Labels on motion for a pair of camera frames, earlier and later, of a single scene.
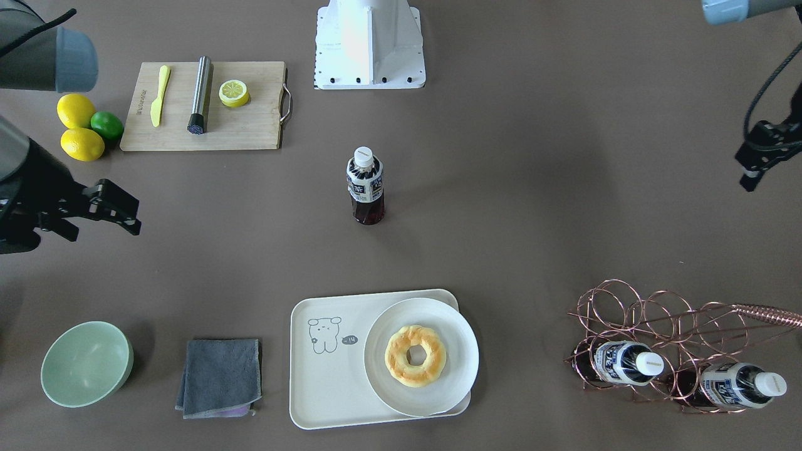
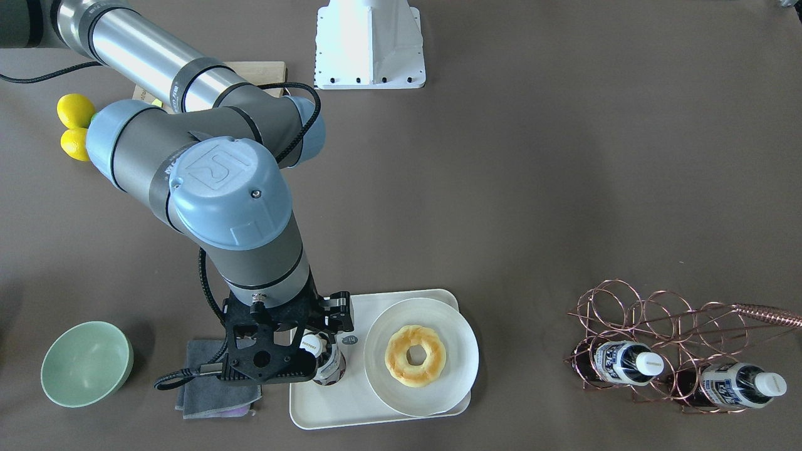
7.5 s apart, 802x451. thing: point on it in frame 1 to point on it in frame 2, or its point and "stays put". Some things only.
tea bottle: [364, 181] to [331, 364]
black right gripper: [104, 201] to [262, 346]
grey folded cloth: [220, 379] stays put
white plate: [461, 361] stays put
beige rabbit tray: [329, 383] stays put
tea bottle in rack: [618, 362] stays put
